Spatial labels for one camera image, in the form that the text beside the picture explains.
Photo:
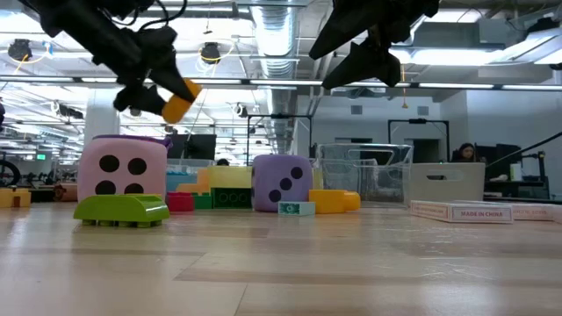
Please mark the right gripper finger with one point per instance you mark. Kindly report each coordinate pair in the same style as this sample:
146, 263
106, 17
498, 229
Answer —
369, 66
347, 26

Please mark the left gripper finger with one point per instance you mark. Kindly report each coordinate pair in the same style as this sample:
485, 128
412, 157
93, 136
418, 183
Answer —
138, 100
175, 83

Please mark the pink foam dice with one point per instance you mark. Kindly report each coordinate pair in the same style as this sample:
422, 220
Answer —
120, 175

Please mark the large blue toy brick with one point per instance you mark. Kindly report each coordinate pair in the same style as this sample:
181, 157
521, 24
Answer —
173, 181

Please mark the red toy brick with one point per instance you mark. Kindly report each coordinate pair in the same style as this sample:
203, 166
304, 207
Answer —
180, 203

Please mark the lime green toy brick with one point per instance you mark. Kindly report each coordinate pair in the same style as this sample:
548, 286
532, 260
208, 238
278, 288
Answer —
118, 210

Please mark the tan brown cylinder toy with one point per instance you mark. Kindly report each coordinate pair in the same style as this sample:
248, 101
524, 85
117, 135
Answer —
68, 193

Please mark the dark green toy brick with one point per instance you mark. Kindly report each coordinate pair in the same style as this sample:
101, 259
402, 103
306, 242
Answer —
231, 198

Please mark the purple foam dice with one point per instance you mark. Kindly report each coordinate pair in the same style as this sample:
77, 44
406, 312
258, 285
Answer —
272, 175

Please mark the small teal toy brick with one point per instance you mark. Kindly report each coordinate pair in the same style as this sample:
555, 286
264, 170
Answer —
303, 209

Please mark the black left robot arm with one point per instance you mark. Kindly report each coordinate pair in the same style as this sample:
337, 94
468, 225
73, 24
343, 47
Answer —
74, 22

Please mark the purple plastic bucket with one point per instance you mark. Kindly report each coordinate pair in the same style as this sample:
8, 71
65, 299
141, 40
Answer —
131, 137

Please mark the white building column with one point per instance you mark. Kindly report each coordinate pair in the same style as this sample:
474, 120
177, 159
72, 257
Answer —
101, 125

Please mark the black desk monitor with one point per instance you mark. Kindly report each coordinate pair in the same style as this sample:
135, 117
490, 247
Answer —
197, 147

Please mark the small clear plastic bin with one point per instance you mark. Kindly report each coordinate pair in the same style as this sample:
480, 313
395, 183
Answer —
189, 164

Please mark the person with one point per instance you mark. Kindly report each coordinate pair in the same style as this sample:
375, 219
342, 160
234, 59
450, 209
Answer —
222, 162
466, 152

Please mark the long ceiling light strip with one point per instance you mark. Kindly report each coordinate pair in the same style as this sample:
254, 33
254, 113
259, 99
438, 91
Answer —
272, 82

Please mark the yellow translucent plastic bin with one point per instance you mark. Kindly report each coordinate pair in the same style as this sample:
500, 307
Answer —
228, 177

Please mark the large clear plastic bin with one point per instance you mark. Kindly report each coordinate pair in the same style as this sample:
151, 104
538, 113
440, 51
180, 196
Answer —
325, 175

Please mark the white frosted plastic bin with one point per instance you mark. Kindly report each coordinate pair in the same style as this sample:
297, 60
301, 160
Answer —
461, 188

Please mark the black desk equipment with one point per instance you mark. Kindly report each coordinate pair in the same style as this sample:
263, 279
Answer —
505, 155

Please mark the silver ceiling ventilation duct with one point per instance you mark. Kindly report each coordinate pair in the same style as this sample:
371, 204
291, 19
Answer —
274, 35

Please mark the black gantry frame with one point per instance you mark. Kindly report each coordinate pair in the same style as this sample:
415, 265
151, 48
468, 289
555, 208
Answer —
417, 121

